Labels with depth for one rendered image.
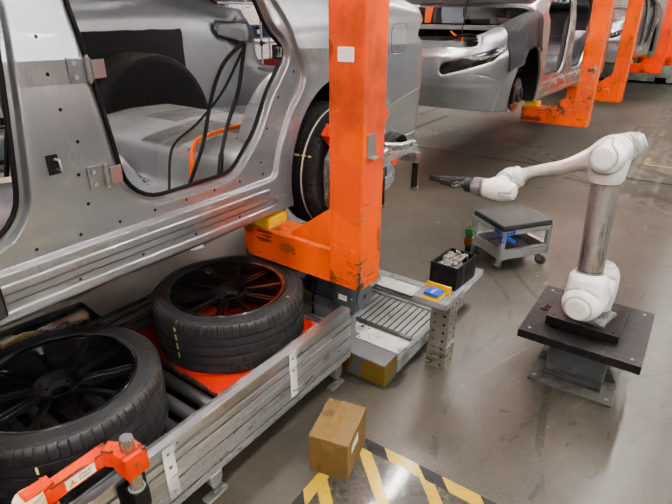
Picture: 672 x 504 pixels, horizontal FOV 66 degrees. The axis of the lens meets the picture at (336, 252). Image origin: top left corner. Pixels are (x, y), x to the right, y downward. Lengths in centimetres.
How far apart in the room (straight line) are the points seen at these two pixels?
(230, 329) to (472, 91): 360
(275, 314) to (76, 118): 100
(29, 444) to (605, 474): 199
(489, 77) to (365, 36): 323
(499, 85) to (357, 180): 327
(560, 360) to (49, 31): 239
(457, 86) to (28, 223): 398
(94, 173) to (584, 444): 213
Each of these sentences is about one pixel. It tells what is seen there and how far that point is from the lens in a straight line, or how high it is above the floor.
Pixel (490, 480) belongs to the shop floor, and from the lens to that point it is 221.
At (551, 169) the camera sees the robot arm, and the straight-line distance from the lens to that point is 251.
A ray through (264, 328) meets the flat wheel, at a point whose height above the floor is 46.
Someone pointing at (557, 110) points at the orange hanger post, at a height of 67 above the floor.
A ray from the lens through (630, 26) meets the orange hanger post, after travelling 782.
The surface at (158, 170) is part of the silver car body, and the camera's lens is 282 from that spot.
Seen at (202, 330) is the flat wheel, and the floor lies 49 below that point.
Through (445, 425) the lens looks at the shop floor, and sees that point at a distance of 237.
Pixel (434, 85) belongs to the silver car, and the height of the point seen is 99.
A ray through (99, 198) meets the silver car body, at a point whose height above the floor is 105.
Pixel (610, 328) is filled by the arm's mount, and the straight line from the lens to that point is 261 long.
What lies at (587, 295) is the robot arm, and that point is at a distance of 231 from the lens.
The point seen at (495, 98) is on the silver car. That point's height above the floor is 88.
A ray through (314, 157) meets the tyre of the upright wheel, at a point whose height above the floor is 98.
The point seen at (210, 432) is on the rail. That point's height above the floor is 31.
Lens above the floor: 161
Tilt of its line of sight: 25 degrees down
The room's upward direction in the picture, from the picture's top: straight up
